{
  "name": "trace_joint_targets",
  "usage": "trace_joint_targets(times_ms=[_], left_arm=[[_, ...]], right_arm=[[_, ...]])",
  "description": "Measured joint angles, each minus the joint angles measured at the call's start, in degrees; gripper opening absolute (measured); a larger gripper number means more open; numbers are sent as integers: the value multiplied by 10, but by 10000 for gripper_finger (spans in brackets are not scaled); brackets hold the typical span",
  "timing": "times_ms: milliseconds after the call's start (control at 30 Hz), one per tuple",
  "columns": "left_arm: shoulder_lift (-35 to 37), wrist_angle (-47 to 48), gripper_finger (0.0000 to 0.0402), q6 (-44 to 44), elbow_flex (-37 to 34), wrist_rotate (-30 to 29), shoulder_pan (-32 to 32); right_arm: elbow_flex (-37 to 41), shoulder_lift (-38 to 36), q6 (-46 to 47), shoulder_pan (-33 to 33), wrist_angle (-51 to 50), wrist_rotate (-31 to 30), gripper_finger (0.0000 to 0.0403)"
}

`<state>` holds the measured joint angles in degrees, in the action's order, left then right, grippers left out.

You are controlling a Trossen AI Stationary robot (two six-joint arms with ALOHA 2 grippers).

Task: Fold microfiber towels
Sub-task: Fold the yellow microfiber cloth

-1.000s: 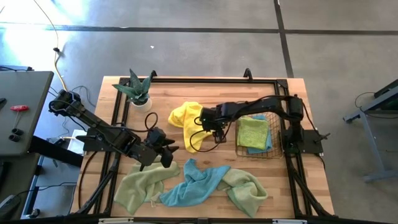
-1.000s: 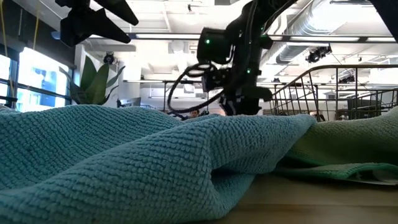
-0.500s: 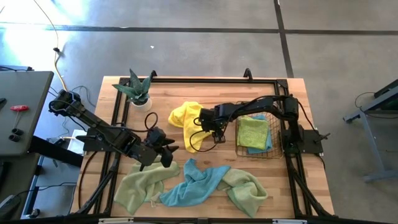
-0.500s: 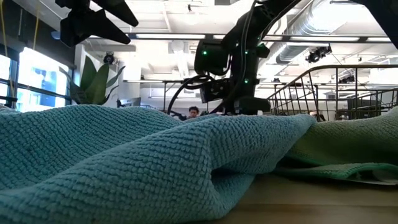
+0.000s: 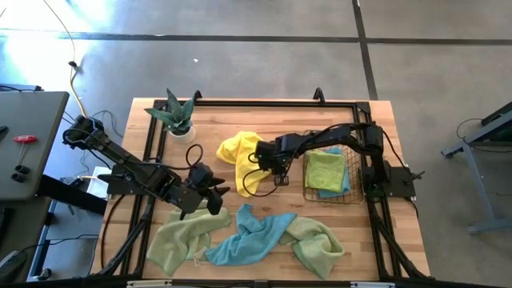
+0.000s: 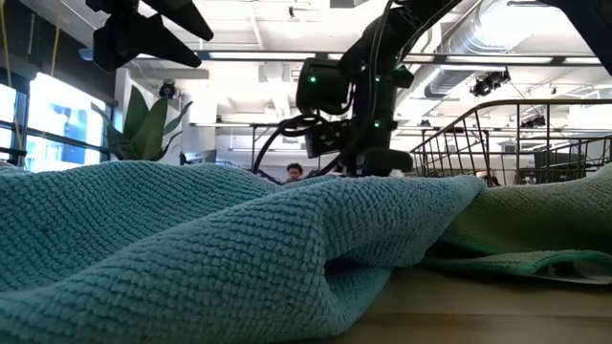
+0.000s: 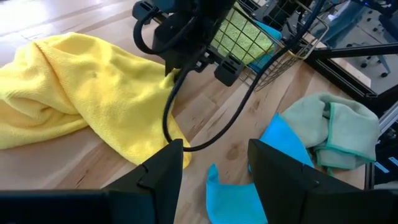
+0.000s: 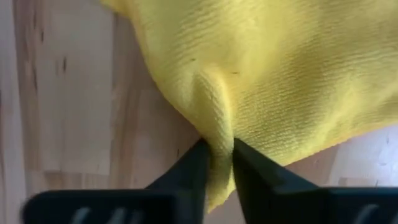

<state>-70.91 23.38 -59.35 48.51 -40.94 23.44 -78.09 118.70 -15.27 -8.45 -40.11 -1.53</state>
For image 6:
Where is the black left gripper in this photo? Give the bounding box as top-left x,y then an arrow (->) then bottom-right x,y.
85,0 -> 215,73

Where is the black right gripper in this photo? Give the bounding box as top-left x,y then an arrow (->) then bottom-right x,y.
304,114 -> 415,177

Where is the pale green microfiber towel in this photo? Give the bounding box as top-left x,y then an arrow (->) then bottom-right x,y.
419,161 -> 612,287

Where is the teal textured microfiber towel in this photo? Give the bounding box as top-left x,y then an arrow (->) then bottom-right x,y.
0,160 -> 487,344

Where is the person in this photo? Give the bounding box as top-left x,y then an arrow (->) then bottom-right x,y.
285,161 -> 305,184

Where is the long ceiling light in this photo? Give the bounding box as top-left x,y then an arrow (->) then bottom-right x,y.
78,47 -> 317,62
405,53 -> 612,68

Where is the potted snake plant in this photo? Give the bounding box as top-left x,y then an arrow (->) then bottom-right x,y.
90,85 -> 194,162

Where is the black-legged background table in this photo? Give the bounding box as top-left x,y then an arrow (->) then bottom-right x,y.
190,121 -> 307,173

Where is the bright window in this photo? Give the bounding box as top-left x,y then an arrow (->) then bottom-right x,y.
0,71 -> 114,173

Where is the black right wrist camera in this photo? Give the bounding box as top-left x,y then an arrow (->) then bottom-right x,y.
295,57 -> 356,116

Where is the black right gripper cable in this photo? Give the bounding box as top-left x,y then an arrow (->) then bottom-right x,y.
251,113 -> 345,174

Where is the yellow cable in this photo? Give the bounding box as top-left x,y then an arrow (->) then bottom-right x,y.
49,0 -> 63,80

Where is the black ceiling-mounted camera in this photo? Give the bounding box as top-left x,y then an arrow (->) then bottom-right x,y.
470,70 -> 512,98

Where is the silver ceiling ventilation duct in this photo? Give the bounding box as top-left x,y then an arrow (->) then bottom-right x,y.
423,0 -> 532,99

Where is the wire basket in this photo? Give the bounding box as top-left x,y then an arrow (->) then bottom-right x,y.
409,98 -> 612,186

